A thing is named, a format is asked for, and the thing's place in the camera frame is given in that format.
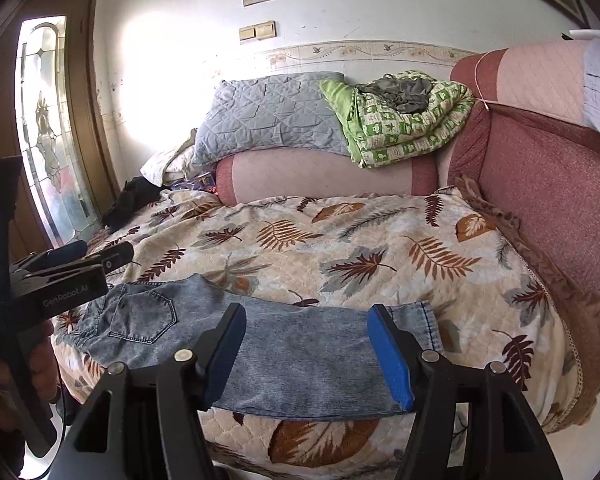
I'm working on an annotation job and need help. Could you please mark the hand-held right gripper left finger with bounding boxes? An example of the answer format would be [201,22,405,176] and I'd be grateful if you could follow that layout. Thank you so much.
[45,303,247,480]

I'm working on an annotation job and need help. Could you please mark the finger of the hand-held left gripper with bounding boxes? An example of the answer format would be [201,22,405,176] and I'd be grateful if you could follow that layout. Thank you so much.
[30,239,89,272]
[77,241,135,277]

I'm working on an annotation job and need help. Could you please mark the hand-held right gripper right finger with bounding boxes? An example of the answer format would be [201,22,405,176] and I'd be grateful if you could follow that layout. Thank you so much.
[366,303,566,480]

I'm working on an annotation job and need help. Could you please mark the grey-blue denim pants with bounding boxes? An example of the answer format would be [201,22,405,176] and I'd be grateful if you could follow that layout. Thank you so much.
[60,274,444,419]

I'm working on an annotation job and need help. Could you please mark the person's left hand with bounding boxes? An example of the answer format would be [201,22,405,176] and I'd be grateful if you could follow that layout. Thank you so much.
[0,319,59,433]

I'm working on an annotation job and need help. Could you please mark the black cloth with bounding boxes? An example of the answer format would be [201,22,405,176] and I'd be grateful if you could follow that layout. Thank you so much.
[102,176,172,231]

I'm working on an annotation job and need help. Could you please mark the white crumpled pillow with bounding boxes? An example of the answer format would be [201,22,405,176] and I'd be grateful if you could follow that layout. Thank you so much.
[140,129,202,187]

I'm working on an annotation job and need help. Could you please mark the wooden door with stained glass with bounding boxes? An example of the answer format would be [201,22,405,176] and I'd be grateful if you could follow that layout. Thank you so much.
[0,0,122,261]

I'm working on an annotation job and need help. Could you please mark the purple patterned packet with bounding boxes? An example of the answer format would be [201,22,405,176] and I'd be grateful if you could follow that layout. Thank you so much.
[172,172,219,194]

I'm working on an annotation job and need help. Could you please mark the leaf print quilted blanket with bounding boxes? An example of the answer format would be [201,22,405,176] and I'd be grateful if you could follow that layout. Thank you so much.
[50,187,581,471]

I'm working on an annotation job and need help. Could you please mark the brown ruffled cloth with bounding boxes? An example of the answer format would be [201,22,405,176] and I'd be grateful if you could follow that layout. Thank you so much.
[454,174,600,432]

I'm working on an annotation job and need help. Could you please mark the grey quilted pillow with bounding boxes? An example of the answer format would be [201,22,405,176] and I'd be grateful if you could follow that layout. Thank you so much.
[189,72,352,169]

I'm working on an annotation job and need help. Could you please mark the green patterned folded quilt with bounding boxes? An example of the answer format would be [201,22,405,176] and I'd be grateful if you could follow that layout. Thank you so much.
[320,70,477,170]

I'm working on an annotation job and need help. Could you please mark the red and pink sofa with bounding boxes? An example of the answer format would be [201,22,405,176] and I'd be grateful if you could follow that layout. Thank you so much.
[214,40,600,436]

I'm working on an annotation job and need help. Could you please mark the grey crumpled garment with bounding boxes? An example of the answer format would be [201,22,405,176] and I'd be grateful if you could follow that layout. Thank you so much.
[356,74,434,115]

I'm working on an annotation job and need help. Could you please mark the black cable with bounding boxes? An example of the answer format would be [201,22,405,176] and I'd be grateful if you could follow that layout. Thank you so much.
[29,399,77,480]

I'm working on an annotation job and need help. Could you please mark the thin white cord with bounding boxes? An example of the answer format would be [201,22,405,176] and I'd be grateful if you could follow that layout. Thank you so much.
[472,51,494,111]

